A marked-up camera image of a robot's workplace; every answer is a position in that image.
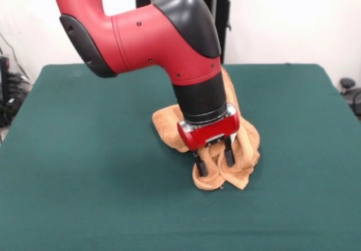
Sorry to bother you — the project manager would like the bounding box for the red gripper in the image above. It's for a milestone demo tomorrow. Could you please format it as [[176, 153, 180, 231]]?
[[177, 112, 241, 178]]

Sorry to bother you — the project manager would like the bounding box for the orange terry towel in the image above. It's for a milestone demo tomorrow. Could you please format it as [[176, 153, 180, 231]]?
[[152, 67, 261, 191]]

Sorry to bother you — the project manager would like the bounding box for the dark green table cloth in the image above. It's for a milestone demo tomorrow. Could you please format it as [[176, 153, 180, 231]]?
[[0, 63, 361, 251]]

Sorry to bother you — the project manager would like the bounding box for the black office chair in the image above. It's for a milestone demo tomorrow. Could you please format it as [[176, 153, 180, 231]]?
[[339, 77, 361, 114]]

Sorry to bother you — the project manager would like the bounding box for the black electronic box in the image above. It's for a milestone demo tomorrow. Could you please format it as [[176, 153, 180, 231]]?
[[0, 55, 11, 93]]

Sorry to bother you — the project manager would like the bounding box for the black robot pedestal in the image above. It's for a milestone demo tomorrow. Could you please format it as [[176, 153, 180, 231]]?
[[124, 0, 243, 64]]

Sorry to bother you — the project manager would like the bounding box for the black cable tangle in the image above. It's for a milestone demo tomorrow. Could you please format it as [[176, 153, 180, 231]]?
[[0, 32, 33, 128]]

